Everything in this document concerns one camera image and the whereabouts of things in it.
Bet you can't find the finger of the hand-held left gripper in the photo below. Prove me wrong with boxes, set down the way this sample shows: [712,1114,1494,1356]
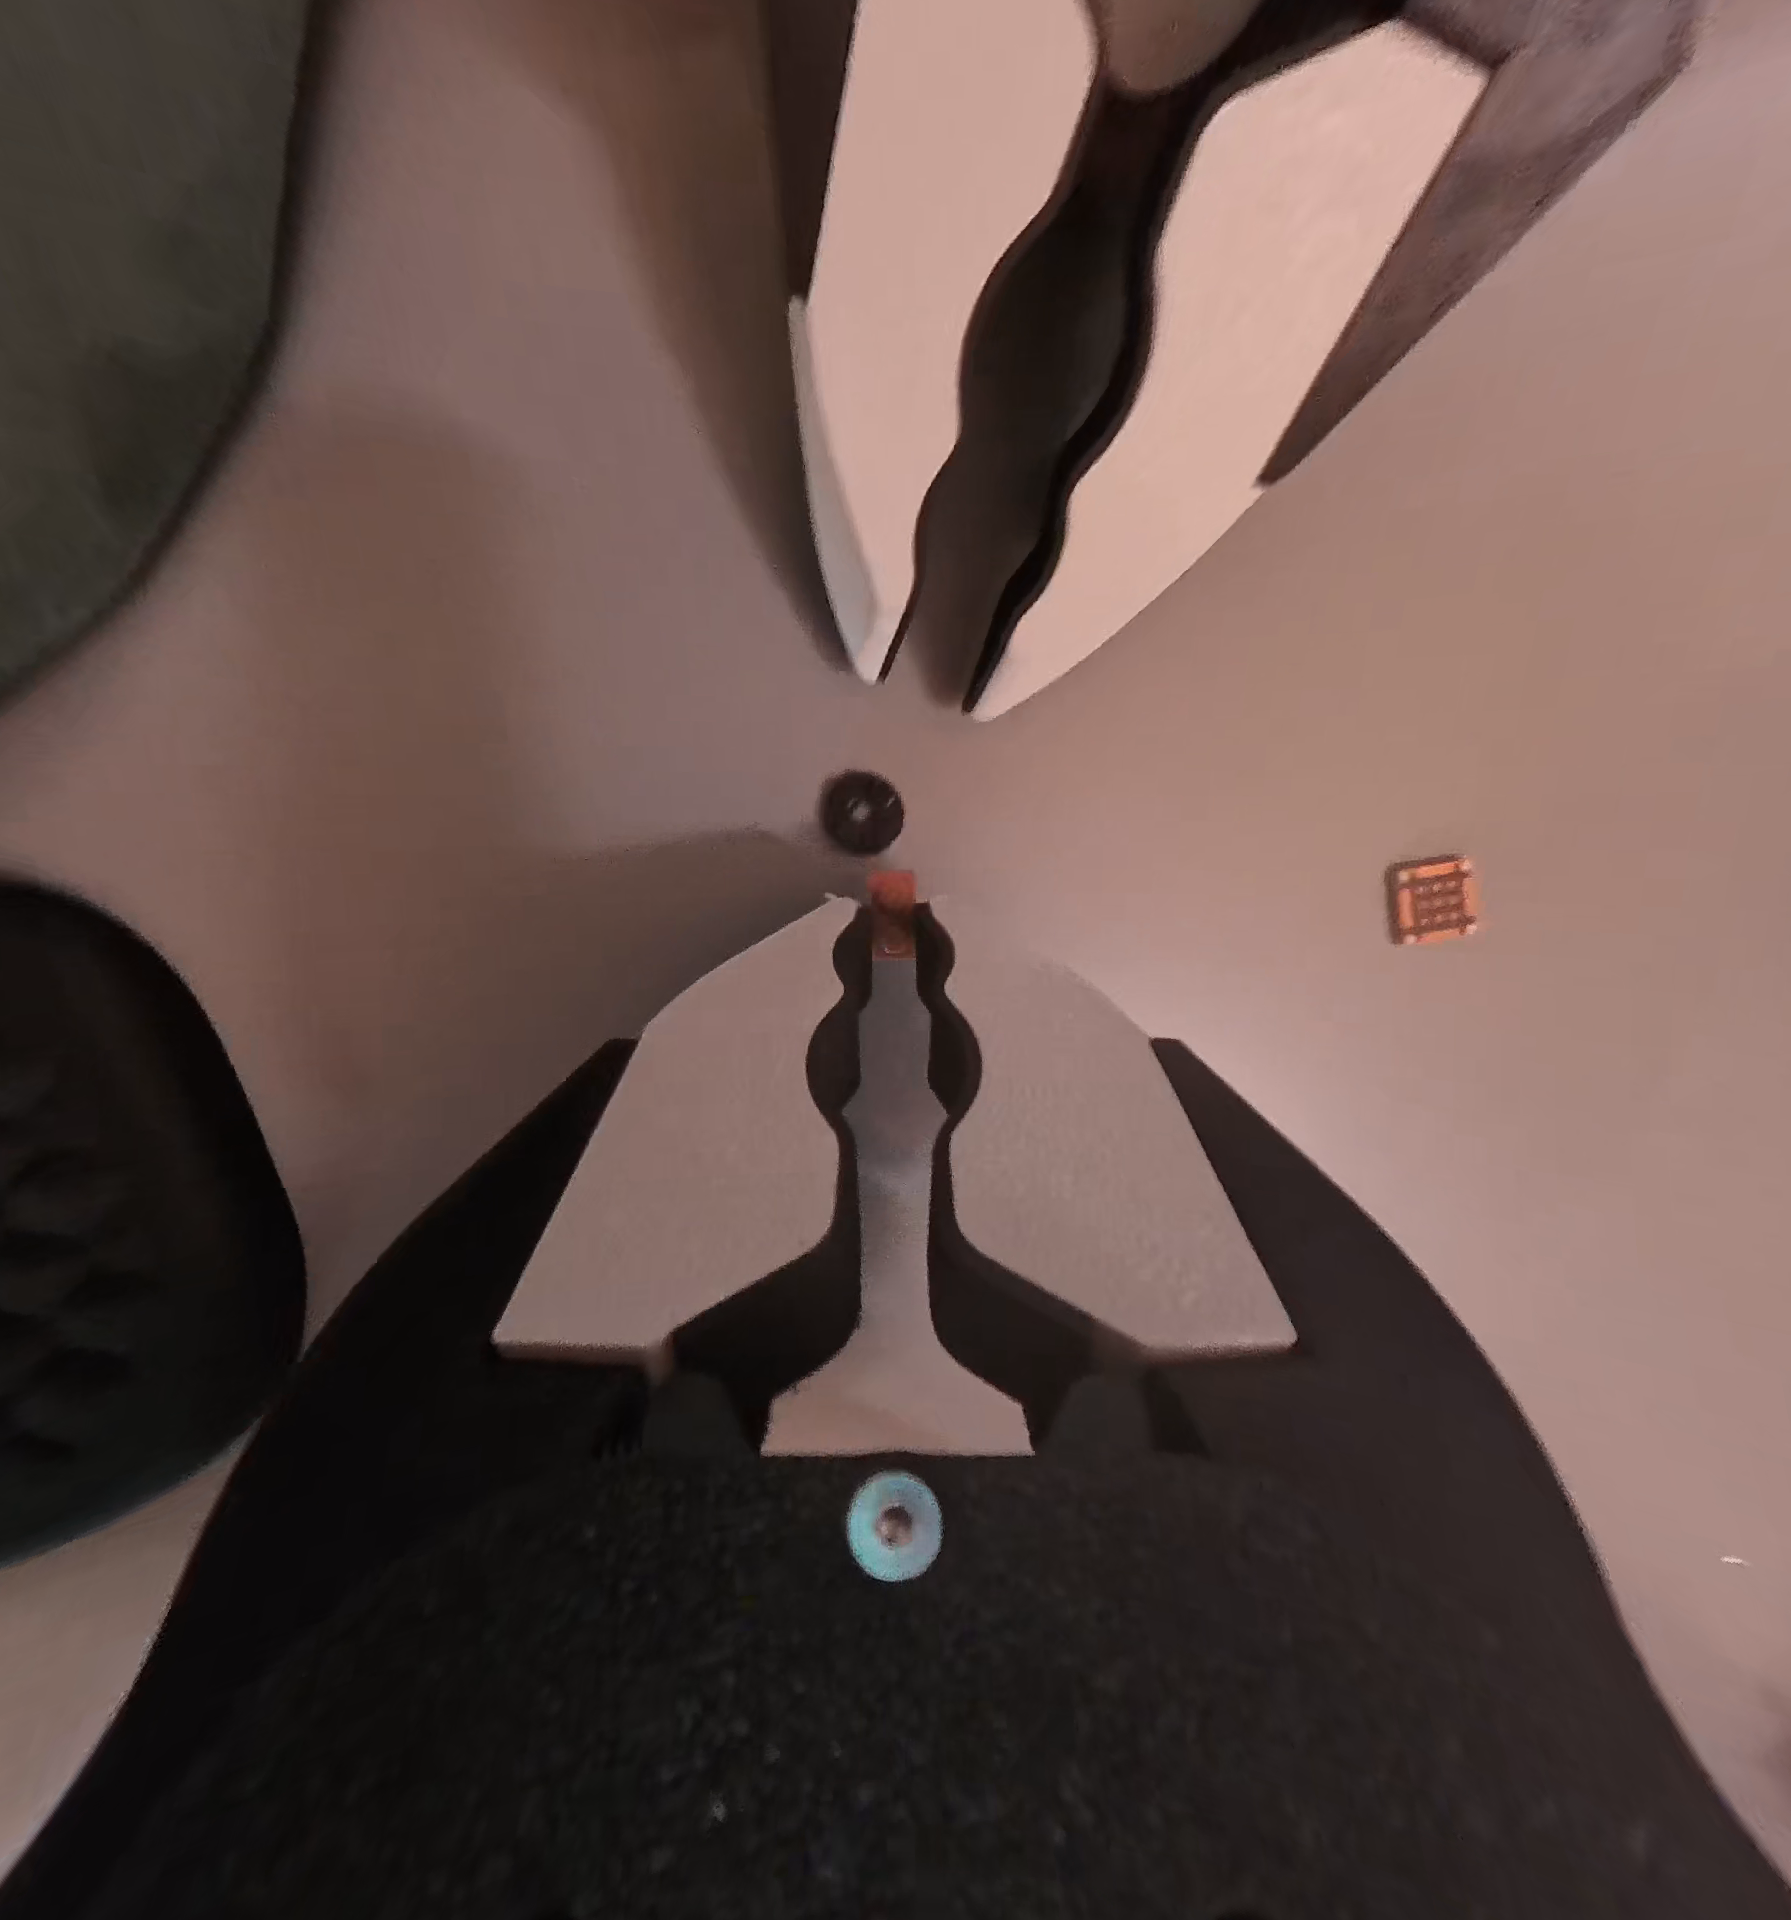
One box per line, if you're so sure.
[962,19,1494,725]
[786,0,1138,688]

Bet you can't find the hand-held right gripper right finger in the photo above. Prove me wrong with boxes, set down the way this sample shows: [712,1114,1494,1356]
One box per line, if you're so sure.
[910,892,1304,1453]

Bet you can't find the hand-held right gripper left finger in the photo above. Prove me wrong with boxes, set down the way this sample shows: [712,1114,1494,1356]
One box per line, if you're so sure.
[491,896,868,1453]

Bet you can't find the small black round toy piece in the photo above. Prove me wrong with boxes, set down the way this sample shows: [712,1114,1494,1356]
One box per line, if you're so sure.
[819,771,908,856]

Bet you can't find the grey desk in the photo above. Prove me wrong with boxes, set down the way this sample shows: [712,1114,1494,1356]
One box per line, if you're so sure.
[0,0,1791,1920]

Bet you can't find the tan grille toy tile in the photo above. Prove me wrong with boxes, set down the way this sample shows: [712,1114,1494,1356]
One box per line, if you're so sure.
[1385,852,1484,952]

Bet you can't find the black honeycomb textured pad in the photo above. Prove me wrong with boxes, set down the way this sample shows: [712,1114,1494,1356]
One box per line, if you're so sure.
[0,870,309,1592]

